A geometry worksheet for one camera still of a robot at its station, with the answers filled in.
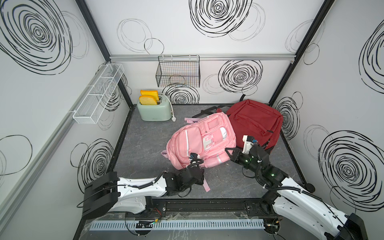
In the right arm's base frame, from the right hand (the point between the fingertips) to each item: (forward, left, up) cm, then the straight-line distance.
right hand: (226, 150), depth 75 cm
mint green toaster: (+33, +41, -8) cm, 53 cm away
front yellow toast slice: (+33, +48, +3) cm, 58 cm away
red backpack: (+25, -28, -8) cm, 38 cm away
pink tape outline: (+4, +35, -15) cm, 38 cm away
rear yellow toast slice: (+37, +45, +5) cm, 59 cm away
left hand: (-8, +10, -10) cm, 16 cm away
